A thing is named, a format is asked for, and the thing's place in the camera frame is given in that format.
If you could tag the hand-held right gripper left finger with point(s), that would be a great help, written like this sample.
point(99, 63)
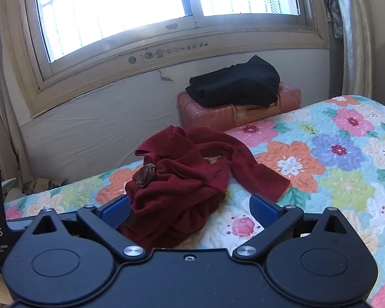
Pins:
point(115, 211)

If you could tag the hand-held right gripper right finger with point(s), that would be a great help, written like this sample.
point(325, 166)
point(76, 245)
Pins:
point(263, 208)

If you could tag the dark red sweater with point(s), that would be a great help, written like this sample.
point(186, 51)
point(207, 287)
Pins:
point(179, 183)

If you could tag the floral quilt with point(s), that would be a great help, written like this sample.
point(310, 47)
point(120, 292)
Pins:
point(333, 166)

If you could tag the pink hard suitcase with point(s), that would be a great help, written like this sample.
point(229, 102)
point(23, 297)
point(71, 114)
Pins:
point(208, 112)

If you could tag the beige curtain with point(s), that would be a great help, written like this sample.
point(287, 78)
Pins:
point(0, 109)

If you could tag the black folded garment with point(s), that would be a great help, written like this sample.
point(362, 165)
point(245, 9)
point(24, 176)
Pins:
point(234, 83)

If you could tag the shiny grey curtain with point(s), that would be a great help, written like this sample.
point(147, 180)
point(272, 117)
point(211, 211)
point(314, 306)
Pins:
point(346, 32)

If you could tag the window with beige frame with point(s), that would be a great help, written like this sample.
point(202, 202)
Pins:
point(166, 12)

